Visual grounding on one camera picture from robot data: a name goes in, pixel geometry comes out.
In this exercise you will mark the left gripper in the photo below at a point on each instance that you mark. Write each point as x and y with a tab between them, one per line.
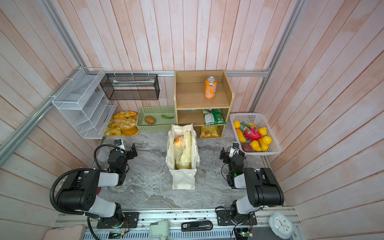
129	153

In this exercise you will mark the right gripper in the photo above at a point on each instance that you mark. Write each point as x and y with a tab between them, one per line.
226	154

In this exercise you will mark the red dragon fruit toy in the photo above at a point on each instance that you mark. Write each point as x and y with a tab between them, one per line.
250	132

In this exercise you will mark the yellow plastic grocery bag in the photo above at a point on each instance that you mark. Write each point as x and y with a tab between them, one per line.
183	150

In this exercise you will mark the cream canvas tote bag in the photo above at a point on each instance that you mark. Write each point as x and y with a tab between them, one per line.
183	179

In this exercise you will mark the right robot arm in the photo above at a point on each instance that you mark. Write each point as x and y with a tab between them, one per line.
262	189

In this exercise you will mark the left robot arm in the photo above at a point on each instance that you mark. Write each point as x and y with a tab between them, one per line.
109	214

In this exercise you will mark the yellow snack bag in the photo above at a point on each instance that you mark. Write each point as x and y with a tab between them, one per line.
209	132

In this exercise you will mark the pile of bread buns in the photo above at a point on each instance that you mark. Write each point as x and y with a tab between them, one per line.
122	124

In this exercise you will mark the white fruit basket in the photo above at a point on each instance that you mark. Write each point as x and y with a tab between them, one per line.
254	148

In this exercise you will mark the brown potato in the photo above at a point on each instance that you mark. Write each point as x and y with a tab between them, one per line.
150	120

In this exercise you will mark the green plastic basket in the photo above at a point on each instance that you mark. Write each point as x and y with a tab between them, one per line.
161	125

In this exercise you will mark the green snack bag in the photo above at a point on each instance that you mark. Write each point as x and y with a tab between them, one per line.
213	117

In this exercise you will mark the yellow lemon toy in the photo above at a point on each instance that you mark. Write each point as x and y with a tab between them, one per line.
266	140

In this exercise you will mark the green chili pepper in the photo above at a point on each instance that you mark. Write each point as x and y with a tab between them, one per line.
167	117

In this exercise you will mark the wooden shelf unit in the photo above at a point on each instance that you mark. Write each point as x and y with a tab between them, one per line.
190	101

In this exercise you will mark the black barcode scanner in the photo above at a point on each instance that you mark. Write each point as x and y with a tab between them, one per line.
195	226

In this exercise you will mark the orange soda can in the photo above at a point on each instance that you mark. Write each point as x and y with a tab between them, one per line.
210	87

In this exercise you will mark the white adapter box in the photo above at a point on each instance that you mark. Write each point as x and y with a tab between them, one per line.
160	230

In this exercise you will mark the white round clock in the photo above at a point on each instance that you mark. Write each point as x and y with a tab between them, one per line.
281	226

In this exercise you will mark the black mesh wall basket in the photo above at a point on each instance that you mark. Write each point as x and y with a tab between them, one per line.
131	87

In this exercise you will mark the white wire rack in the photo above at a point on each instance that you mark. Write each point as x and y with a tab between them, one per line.
84	105

